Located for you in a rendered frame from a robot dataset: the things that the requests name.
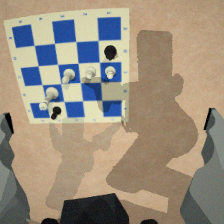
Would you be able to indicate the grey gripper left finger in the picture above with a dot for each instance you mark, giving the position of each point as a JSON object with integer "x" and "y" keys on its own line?
{"x": 14, "y": 206}

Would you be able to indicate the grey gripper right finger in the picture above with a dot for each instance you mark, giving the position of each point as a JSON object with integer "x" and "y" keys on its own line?
{"x": 204, "y": 200}

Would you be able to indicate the blue and cream chessboard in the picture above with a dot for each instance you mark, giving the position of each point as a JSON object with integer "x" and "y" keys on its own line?
{"x": 43, "y": 46}

